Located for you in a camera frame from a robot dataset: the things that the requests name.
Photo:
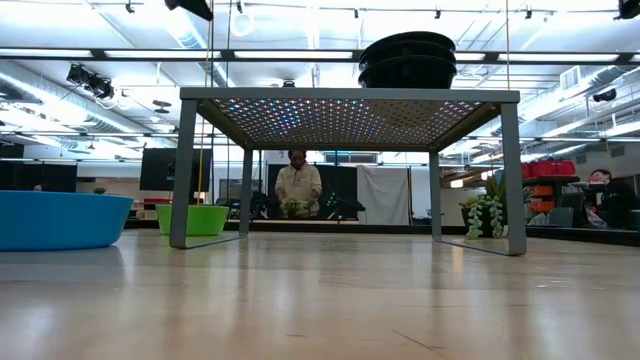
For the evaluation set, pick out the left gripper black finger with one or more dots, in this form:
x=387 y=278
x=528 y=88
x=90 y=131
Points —
x=192 y=7

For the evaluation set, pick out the green plastic bowl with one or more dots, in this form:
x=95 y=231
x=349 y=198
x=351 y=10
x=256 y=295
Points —
x=210 y=220

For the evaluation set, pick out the black bowl floral inside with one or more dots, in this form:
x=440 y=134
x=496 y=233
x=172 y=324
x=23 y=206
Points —
x=407 y=75
x=407 y=48
x=407 y=36

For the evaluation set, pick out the blue plastic bowl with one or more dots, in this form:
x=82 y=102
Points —
x=65 y=225

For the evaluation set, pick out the round disc fixture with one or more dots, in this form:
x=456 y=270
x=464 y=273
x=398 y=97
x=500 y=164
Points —
x=161 y=104

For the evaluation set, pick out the black spotlight cluster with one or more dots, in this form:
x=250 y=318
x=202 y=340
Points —
x=92 y=82

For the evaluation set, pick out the black flat screen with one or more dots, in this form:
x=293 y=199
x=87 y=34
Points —
x=155 y=170

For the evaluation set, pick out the grey perforated metal shelf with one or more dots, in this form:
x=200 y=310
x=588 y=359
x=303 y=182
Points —
x=350 y=94

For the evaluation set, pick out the red storage bin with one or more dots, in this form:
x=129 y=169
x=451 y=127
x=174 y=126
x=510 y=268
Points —
x=550 y=169

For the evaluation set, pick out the person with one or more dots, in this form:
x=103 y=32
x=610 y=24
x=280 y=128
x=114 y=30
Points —
x=617 y=197
x=298 y=185

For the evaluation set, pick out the orange storage bins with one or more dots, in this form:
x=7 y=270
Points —
x=542 y=192

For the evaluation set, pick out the small green plant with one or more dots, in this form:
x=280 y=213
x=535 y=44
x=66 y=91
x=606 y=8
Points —
x=100 y=191

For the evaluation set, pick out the black bin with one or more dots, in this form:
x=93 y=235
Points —
x=635 y=220

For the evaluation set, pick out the grey chair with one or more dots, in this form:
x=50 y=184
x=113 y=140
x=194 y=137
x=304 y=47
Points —
x=562 y=217

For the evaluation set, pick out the green leafy plant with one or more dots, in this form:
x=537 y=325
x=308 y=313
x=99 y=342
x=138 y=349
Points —
x=295 y=207

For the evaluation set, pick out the black partition panel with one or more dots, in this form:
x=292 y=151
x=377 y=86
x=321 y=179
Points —
x=345 y=175

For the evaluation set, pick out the green succulent plant in pot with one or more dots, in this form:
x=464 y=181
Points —
x=482 y=220

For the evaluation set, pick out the white hanging cloth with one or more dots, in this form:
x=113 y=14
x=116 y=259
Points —
x=382 y=195

